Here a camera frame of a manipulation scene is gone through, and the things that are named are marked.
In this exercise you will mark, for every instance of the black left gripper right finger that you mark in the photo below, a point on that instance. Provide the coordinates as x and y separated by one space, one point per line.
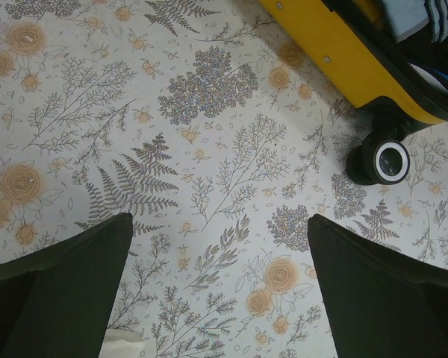
379 302

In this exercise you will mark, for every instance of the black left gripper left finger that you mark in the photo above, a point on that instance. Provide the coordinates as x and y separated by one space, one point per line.
56 302

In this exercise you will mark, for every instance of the yellow suitcase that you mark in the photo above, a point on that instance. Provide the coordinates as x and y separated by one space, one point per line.
344 40

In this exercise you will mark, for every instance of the beige grey garment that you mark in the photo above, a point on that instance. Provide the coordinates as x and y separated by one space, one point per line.
407 17

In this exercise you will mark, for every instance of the white crumpled towel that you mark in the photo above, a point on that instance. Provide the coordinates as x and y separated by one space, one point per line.
121 344

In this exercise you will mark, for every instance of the floral patterned tablecloth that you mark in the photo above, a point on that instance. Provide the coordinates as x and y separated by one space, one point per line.
207 123

